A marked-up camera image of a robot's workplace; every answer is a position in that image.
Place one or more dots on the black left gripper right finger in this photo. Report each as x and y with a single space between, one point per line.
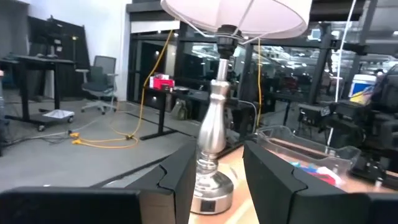
273 193

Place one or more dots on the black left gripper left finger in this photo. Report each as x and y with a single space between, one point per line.
174 186

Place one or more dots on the blue rectangular adapter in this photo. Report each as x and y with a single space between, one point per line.
308 170

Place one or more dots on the red box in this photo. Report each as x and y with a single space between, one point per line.
163 84

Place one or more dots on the olive bag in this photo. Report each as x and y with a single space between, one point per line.
179 110

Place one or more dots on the clear plastic bin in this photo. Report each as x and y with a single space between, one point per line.
280 137

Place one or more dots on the white and blue bucket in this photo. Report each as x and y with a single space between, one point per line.
362 88

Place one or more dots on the grey office chair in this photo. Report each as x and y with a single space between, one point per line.
99 77

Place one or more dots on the slim red adapter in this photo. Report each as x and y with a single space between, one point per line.
326 180

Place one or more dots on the black long desk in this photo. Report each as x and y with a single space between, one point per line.
161 115

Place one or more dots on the black standing desk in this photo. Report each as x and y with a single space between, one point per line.
37 59

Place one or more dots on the white shade silver table lamp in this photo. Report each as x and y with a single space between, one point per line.
214 124

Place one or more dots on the white flat tray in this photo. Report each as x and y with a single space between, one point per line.
59 114

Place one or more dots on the white adapter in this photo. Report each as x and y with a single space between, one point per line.
326 171

